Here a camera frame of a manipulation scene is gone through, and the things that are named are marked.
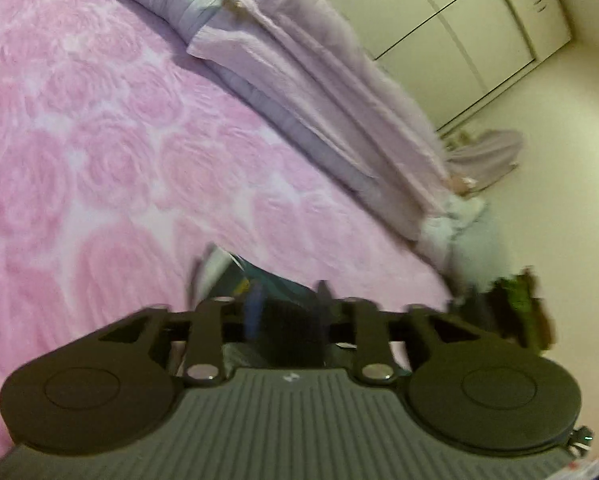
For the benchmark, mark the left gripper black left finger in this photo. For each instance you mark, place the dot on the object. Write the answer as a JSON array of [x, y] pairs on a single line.
[[217, 345]]

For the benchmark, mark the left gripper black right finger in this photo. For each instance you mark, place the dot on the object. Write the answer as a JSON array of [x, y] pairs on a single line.
[[357, 321]]

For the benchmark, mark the striped teal yellow sweater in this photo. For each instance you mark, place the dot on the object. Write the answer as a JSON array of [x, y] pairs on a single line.
[[283, 321]]

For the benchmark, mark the stack of dark folded clothes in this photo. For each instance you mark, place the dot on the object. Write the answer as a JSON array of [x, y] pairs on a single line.
[[490, 311]]

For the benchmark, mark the white fluffy pillow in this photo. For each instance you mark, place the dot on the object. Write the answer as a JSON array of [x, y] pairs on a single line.
[[465, 246]]

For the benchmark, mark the green folded garment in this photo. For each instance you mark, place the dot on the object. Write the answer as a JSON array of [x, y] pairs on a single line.
[[517, 291]]

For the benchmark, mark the lilac cloth on floor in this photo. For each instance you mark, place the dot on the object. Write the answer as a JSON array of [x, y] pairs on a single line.
[[483, 162]]

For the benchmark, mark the pink rose bedspread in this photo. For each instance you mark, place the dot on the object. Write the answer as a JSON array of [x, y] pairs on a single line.
[[122, 159]]

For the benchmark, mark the folded lilac quilt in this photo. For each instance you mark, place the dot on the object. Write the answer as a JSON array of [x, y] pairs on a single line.
[[299, 63]]

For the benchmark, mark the white wardrobe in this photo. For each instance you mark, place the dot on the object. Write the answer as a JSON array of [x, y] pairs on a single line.
[[455, 56]]

